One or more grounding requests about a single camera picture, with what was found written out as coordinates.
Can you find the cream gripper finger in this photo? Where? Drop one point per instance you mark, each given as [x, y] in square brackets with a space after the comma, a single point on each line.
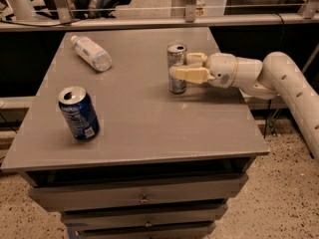
[196, 59]
[198, 75]

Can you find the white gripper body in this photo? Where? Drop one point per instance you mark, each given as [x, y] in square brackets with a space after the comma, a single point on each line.
[221, 69]

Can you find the silver redbull can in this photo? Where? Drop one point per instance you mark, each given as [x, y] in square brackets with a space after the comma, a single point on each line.
[175, 60]

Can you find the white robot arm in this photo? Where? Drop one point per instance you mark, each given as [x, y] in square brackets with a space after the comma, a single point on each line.
[276, 75]

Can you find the blue soda can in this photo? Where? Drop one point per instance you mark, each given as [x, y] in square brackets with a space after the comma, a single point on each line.
[78, 110]

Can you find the grey metal railing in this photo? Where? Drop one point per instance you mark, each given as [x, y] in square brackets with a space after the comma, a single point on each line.
[29, 15]

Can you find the clear plastic water bottle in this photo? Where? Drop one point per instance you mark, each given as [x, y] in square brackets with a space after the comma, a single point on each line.
[96, 56]

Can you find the grey drawer cabinet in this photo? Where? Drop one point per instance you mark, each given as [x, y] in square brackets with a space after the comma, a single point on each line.
[146, 132]

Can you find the middle grey drawer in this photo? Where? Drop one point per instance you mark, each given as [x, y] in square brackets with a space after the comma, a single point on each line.
[148, 216]

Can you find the grey drawer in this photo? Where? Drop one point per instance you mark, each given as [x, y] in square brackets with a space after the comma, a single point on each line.
[148, 216]
[137, 193]
[195, 230]

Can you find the bottom grey drawer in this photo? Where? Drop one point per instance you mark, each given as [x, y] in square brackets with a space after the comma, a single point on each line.
[195, 230]

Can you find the top grey drawer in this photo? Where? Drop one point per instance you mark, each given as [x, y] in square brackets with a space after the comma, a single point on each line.
[137, 193]

